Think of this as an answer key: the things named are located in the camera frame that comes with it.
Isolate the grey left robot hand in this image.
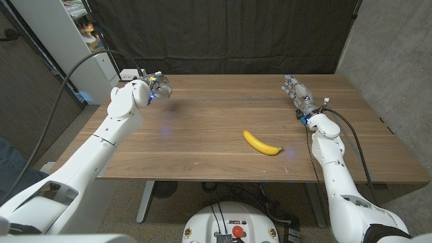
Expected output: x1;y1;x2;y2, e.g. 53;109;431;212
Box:
140;71;173;102

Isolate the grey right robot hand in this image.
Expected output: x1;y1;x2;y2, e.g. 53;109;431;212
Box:
281;74;320;125

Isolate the white metal jar lid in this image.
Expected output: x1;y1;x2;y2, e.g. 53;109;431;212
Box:
154;76;173;99

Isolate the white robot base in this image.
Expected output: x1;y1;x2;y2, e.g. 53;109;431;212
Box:
182;201;280;243

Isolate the yellow toy banana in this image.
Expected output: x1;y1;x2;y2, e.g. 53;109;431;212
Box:
242;130;284;157

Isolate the white power strip box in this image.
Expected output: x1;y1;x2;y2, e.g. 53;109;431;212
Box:
119;68;146;82

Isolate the cardboard box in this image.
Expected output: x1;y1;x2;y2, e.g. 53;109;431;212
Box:
86;36;105;53

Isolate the black stand pole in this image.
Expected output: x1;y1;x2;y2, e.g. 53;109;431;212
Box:
80;0;122;81

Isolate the black backdrop curtain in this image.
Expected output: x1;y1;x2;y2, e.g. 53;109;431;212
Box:
86;0;362;76

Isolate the white shelf cabinet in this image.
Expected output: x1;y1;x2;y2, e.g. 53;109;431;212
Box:
9;0;121;105

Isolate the black round fan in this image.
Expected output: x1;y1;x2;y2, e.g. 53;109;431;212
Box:
153;181;179;199

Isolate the grey table leg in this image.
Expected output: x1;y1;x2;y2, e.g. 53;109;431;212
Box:
305;182;327;229
136;180;156;224

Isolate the black power adapter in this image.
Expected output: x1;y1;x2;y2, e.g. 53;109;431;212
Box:
283;217;302;243

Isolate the person leg in jeans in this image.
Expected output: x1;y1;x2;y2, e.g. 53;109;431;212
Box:
0;136;48;203

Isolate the white robot torso shell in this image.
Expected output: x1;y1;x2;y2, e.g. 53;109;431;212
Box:
0;234;136;243

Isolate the thin black right arm wire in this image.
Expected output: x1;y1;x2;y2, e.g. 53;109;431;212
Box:
305;124;327;190

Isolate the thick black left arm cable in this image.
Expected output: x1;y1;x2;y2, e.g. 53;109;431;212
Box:
0;49;144;205

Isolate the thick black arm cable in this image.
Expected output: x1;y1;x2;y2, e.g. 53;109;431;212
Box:
320;107;379;207
0;49;144;205

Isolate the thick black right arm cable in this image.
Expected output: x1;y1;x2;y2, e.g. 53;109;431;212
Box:
320;107;379;207

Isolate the black floor cable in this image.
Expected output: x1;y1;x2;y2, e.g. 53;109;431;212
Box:
202;182;298;225

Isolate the black door handle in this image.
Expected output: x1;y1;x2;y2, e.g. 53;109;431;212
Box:
0;28;20;43

